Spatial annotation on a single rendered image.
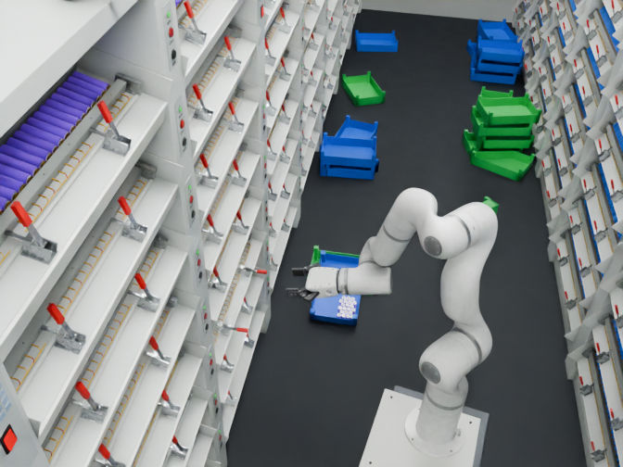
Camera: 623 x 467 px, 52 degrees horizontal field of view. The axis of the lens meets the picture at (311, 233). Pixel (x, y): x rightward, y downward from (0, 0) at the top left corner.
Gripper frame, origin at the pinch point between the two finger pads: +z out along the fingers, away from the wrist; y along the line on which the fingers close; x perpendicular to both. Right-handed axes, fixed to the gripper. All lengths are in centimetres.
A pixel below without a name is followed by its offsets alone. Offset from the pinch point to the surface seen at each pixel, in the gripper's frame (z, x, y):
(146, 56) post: 0, 96, -40
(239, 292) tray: 20.8, -7.7, 3.3
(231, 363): 23.8, -24.7, -13.5
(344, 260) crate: 1, -54, 69
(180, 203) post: 4, 62, -40
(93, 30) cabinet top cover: -6, 109, -62
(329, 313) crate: 5, -63, 45
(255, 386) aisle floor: 28, -60, 3
